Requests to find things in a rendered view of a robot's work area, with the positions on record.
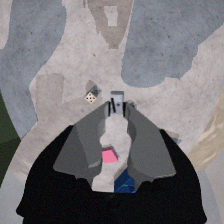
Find pink square pad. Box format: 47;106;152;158
102;147;118;163

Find white die with black pips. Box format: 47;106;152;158
85;89;98;103

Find blue rack of bins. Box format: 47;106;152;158
114;168;135;193

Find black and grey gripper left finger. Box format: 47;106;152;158
16;101;111;217

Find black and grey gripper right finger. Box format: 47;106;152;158
123;102;207;224

